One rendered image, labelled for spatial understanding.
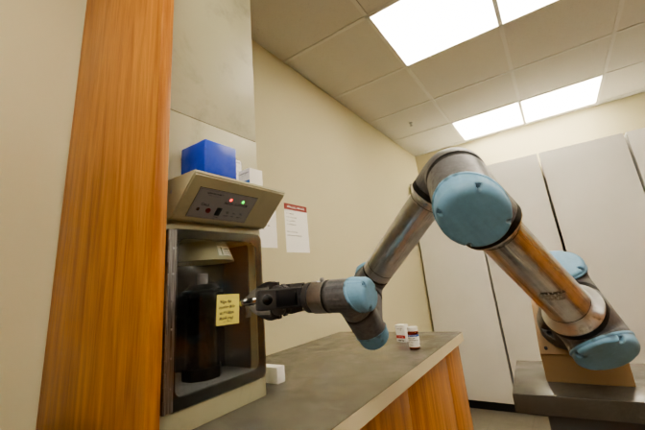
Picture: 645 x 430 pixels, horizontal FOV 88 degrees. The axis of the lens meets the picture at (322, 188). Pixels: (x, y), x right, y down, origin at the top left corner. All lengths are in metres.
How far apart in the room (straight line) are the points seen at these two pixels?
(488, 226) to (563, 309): 0.27
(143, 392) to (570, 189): 3.39
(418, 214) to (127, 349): 0.66
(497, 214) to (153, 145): 0.70
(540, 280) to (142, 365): 0.75
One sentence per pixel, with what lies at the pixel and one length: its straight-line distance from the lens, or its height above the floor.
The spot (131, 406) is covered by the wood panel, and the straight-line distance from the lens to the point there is 0.83.
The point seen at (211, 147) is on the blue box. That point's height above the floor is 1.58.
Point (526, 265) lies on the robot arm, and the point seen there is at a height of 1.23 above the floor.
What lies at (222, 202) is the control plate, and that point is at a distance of 0.92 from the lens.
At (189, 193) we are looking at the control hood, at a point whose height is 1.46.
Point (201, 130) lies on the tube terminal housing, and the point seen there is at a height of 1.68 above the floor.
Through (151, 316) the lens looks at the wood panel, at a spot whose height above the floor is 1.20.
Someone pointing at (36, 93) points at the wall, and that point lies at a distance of 1.37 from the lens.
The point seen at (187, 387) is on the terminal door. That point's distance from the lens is 0.93.
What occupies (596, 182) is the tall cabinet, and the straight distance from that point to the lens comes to 3.64.
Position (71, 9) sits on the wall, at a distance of 1.58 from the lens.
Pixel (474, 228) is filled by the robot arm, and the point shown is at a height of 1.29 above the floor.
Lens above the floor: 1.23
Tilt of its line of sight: 16 degrees up
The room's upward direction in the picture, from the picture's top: 5 degrees counter-clockwise
